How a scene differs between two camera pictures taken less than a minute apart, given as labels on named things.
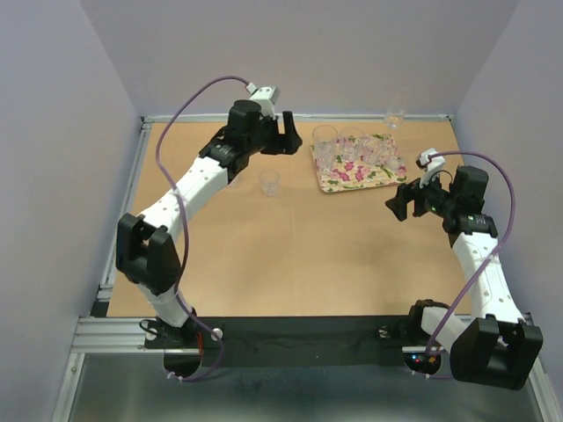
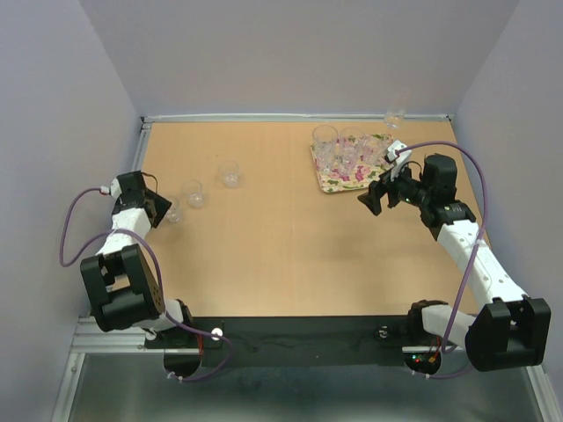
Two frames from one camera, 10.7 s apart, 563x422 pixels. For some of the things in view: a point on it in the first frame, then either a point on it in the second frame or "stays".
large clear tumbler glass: x=325 y=139 stays
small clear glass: x=370 y=150 stays
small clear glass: x=269 y=180 to x=347 y=162
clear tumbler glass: x=351 y=143 stays
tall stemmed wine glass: x=393 y=119 stays
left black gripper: x=287 y=143 to x=163 y=206
